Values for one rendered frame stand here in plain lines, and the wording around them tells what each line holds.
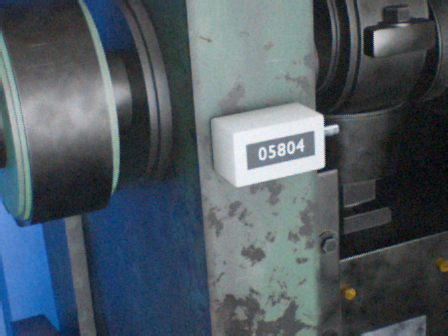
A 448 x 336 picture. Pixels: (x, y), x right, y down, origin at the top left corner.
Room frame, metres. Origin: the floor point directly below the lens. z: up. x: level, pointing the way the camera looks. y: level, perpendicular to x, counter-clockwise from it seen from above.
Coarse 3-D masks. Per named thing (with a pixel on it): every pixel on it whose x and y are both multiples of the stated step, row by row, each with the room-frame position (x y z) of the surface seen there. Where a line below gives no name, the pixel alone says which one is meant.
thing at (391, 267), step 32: (384, 192) 0.78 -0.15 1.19; (352, 224) 0.73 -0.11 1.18; (384, 224) 0.75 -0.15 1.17; (416, 224) 0.74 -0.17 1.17; (352, 256) 0.68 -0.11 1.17; (384, 256) 0.70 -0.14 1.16; (416, 256) 0.71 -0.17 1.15; (352, 288) 0.68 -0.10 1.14; (384, 288) 0.70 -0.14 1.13; (416, 288) 0.71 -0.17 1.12; (352, 320) 0.68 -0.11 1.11; (384, 320) 0.70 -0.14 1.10; (416, 320) 0.71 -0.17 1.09
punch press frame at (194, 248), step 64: (128, 0) 0.67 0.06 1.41; (192, 0) 0.58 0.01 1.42; (256, 0) 0.60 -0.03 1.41; (128, 64) 0.66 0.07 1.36; (192, 64) 0.58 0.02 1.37; (256, 64) 0.60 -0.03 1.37; (192, 128) 0.59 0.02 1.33; (128, 192) 0.75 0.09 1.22; (192, 192) 0.60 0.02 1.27; (256, 192) 0.60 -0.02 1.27; (64, 256) 1.07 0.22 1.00; (128, 256) 0.78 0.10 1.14; (192, 256) 0.61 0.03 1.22; (256, 256) 0.60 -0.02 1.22; (64, 320) 1.13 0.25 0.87; (128, 320) 0.80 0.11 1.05; (192, 320) 0.62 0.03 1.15; (256, 320) 0.60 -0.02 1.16; (320, 320) 0.62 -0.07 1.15
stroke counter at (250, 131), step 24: (216, 120) 0.58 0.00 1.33; (240, 120) 0.58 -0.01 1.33; (264, 120) 0.57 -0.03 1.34; (288, 120) 0.57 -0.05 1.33; (312, 120) 0.57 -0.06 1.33; (216, 144) 0.58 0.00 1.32; (240, 144) 0.55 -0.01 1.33; (264, 144) 0.56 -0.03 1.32; (312, 144) 0.57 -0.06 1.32; (216, 168) 0.58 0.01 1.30; (240, 168) 0.55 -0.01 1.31; (264, 168) 0.56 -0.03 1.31; (288, 168) 0.57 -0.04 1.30; (312, 168) 0.57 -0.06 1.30
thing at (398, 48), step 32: (352, 0) 0.70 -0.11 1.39; (384, 0) 0.70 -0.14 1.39; (416, 0) 0.71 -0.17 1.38; (352, 32) 0.69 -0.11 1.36; (384, 32) 0.68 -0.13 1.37; (416, 32) 0.69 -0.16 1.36; (352, 64) 0.69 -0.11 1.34; (384, 64) 0.70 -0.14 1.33; (416, 64) 0.71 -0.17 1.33; (320, 96) 0.74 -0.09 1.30; (352, 96) 0.70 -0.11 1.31; (384, 96) 0.72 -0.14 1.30; (352, 128) 0.72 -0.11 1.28; (384, 128) 0.73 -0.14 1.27; (352, 160) 0.72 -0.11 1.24; (384, 160) 0.73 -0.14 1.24; (352, 192) 0.75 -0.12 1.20
